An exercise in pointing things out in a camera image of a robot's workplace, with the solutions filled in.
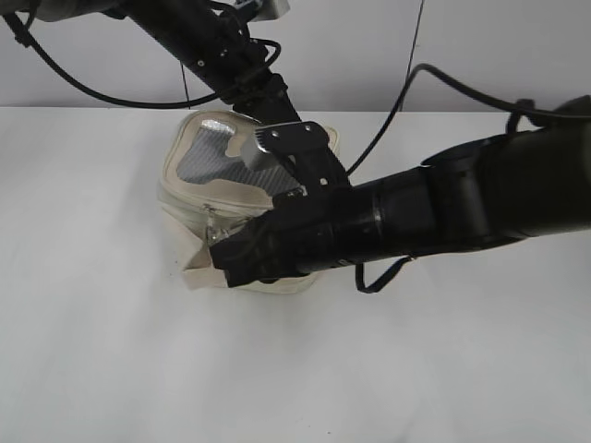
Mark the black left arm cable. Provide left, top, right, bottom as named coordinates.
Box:
left=0, top=11, right=283, bottom=111

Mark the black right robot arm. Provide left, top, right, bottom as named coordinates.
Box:
left=210, top=76, right=590, bottom=293

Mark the silver zipper pull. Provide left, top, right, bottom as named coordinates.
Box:
left=204, top=205, right=220, bottom=245

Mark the cream bag with mesh window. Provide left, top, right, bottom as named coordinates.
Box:
left=156, top=108, right=345, bottom=294

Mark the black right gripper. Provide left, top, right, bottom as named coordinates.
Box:
left=210, top=188, right=365, bottom=287

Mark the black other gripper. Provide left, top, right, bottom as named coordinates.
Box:
left=232, top=74, right=351, bottom=203

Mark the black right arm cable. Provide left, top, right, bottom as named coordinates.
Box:
left=344, top=62, right=555, bottom=176

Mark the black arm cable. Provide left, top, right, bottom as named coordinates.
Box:
left=0, top=11, right=283, bottom=111
left=344, top=62, right=555, bottom=176

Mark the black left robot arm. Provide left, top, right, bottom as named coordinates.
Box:
left=1, top=1, right=351, bottom=198

